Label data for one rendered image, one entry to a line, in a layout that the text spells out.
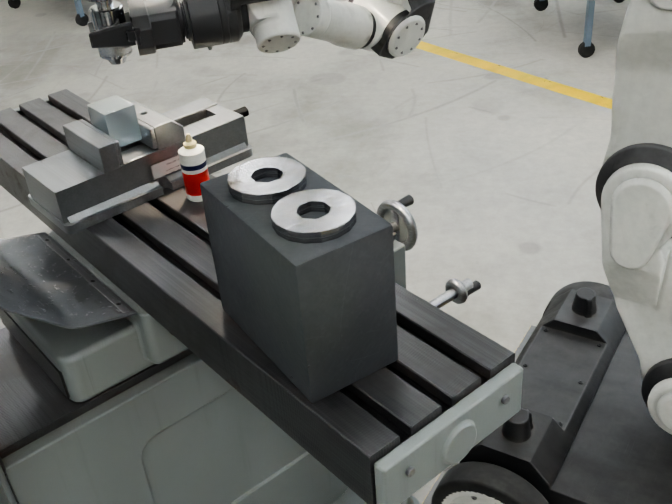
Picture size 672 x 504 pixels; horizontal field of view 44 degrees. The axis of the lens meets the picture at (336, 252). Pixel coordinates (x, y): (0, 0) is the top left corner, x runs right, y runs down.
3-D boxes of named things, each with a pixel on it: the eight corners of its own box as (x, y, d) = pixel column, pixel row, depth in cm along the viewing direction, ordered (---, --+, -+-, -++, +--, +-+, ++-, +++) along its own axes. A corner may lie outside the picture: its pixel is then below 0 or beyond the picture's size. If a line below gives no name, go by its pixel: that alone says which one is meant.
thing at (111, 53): (93, 57, 120) (82, 16, 116) (115, 46, 123) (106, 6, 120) (117, 61, 118) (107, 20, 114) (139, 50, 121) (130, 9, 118)
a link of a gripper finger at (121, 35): (87, 28, 115) (132, 21, 116) (92, 50, 117) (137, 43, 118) (87, 32, 114) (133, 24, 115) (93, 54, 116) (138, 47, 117)
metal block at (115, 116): (123, 128, 136) (115, 94, 133) (142, 139, 133) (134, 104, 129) (95, 139, 134) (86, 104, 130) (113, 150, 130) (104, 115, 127)
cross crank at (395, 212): (393, 230, 187) (391, 184, 180) (431, 250, 179) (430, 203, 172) (339, 259, 179) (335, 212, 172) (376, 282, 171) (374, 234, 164)
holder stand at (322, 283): (301, 274, 113) (285, 141, 101) (400, 360, 97) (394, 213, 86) (221, 309, 107) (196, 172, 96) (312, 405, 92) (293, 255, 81)
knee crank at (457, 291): (467, 283, 184) (468, 260, 180) (488, 294, 180) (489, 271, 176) (395, 328, 173) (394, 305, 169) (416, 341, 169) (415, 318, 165)
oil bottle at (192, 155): (203, 187, 135) (192, 125, 129) (217, 195, 132) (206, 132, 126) (182, 196, 133) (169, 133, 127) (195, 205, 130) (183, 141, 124)
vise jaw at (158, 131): (147, 117, 142) (142, 96, 140) (186, 139, 134) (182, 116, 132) (116, 129, 139) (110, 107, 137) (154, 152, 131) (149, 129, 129)
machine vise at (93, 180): (207, 129, 153) (197, 73, 147) (255, 154, 143) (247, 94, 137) (28, 202, 135) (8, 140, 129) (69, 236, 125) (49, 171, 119)
